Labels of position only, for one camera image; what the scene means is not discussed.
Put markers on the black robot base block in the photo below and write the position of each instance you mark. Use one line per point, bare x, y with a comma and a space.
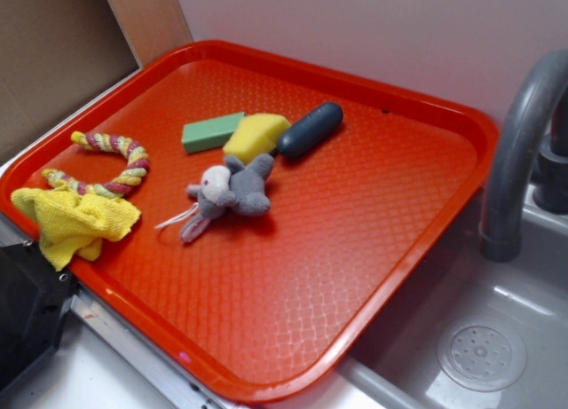
35, 300

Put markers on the green rectangular block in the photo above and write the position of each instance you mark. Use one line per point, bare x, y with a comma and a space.
210, 133

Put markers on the red plastic tray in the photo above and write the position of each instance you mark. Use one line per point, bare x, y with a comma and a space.
258, 309

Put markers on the grey plush bunny toy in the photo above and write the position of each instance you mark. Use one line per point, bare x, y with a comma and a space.
232, 186

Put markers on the yellow cloth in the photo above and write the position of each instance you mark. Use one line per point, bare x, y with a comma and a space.
71, 224

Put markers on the grey plastic sink basin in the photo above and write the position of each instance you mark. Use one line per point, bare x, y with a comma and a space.
465, 332

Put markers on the grey sink faucet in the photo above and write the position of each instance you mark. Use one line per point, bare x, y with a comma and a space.
533, 142

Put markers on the brown cardboard panel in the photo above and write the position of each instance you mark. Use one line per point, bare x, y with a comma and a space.
58, 55

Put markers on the braided multicolour rope toy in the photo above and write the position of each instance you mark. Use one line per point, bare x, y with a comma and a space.
135, 155

